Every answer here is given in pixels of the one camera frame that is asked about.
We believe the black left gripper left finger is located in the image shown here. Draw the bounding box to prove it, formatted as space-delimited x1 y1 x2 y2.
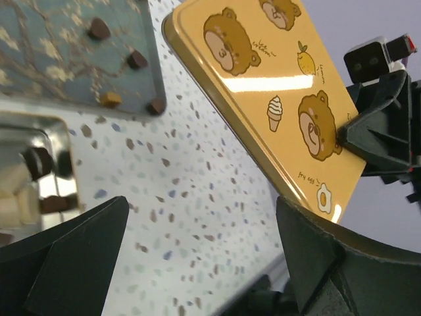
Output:
1 196 129 316

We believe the gold tin box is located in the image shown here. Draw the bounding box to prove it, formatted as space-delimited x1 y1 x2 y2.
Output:
1 111 84 246

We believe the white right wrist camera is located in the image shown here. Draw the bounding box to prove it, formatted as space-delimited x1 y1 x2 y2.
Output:
343 34 418 84

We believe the caramel cube chocolate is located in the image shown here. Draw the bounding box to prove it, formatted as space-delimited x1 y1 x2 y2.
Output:
99 92 122 109

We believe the brown cube chocolate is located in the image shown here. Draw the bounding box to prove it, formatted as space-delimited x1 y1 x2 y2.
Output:
146 98 166 116

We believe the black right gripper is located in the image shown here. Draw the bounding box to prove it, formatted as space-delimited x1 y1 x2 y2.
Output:
337 70 420 207

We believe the white heart chocolate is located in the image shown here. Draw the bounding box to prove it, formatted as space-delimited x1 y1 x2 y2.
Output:
1 187 40 229

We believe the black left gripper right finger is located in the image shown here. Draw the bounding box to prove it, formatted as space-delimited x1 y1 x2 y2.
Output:
276 197 420 315

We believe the blue floral serving tray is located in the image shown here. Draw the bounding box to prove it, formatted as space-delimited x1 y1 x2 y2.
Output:
1 1 166 117

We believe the dark round chocolate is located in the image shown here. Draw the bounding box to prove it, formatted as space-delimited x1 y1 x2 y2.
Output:
88 17 111 40

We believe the white square chocolate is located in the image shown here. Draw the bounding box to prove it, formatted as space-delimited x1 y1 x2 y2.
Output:
1 163 32 198

